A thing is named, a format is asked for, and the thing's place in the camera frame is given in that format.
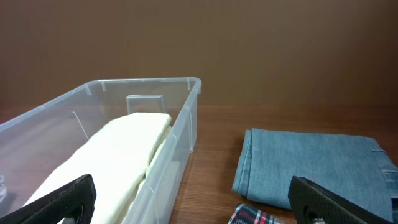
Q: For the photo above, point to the clear plastic storage bin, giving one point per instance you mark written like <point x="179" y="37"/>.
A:
<point x="38" y="141"/>

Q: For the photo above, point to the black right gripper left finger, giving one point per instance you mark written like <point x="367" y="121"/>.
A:
<point x="71" y="203"/>

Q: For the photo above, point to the cream cloth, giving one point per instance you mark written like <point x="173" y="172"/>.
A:
<point x="116" y="157"/>

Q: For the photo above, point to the blue folded jeans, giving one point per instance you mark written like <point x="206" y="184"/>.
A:
<point x="353" y="167"/>

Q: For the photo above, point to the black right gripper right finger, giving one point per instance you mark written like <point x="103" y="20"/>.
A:
<point x="311" y="204"/>

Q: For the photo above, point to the red blue plaid shirt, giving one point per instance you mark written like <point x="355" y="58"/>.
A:
<point x="247" y="214"/>

